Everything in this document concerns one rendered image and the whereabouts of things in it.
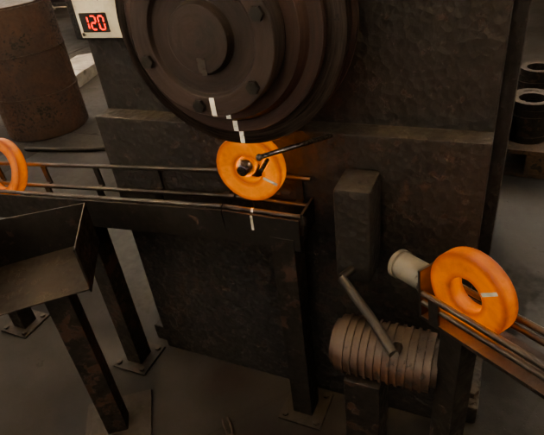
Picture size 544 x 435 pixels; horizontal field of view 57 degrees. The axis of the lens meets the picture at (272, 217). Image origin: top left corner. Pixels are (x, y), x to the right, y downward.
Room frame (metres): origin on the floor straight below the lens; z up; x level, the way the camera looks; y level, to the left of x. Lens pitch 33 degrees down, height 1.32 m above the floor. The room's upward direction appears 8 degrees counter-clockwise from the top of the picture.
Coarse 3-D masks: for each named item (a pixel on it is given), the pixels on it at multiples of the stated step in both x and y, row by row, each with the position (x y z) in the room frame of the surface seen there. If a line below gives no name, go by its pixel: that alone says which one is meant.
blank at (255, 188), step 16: (224, 144) 0.99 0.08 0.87; (240, 144) 0.97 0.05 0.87; (256, 144) 0.95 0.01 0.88; (272, 144) 0.96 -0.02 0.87; (224, 160) 0.99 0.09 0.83; (272, 160) 0.94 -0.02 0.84; (224, 176) 0.99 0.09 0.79; (240, 176) 0.98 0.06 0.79; (272, 176) 0.94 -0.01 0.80; (240, 192) 0.98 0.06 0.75; (256, 192) 0.96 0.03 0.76; (272, 192) 0.94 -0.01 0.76
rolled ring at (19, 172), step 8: (0, 144) 1.42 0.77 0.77; (8, 144) 1.41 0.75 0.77; (8, 152) 1.40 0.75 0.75; (16, 152) 1.40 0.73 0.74; (8, 160) 1.39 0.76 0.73; (16, 160) 1.38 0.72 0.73; (24, 160) 1.40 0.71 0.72; (16, 168) 1.37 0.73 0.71; (24, 168) 1.38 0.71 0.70; (16, 176) 1.36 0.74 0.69; (24, 176) 1.37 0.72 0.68; (0, 184) 1.43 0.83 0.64; (16, 184) 1.36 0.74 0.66; (24, 184) 1.37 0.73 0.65
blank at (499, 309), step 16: (448, 256) 0.65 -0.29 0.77; (464, 256) 0.62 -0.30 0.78; (480, 256) 0.61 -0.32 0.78; (432, 272) 0.68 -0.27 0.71; (448, 272) 0.64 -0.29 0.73; (464, 272) 0.62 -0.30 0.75; (480, 272) 0.59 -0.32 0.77; (496, 272) 0.58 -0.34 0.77; (448, 288) 0.64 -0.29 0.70; (480, 288) 0.59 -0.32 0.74; (496, 288) 0.56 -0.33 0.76; (512, 288) 0.57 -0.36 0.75; (448, 304) 0.64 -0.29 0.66; (464, 304) 0.62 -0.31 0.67; (496, 304) 0.56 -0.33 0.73; (512, 304) 0.55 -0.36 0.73; (480, 320) 0.58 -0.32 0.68; (496, 320) 0.55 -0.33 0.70; (512, 320) 0.55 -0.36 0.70
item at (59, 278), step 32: (0, 224) 1.05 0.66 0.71; (32, 224) 1.06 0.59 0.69; (64, 224) 1.07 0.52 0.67; (0, 256) 1.05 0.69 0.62; (32, 256) 1.06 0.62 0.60; (64, 256) 1.03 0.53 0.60; (96, 256) 1.01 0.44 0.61; (0, 288) 0.95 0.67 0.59; (32, 288) 0.93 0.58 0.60; (64, 288) 0.90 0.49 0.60; (64, 320) 0.94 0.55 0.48; (96, 352) 0.96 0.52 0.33; (96, 384) 0.94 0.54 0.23; (96, 416) 1.00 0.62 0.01; (128, 416) 0.98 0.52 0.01
